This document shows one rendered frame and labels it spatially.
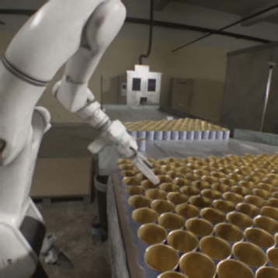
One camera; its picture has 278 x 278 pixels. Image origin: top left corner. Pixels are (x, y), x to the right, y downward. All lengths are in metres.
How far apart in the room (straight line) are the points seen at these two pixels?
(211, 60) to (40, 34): 8.52
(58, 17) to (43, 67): 0.07
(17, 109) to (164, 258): 0.41
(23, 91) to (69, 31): 0.11
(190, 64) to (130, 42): 2.55
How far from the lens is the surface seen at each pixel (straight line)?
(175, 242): 0.51
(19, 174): 0.64
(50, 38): 0.31
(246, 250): 0.52
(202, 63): 8.50
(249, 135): 1.90
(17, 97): 0.33
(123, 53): 7.50
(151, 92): 6.10
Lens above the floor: 1.48
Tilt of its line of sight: 15 degrees down
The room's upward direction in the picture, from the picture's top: 3 degrees clockwise
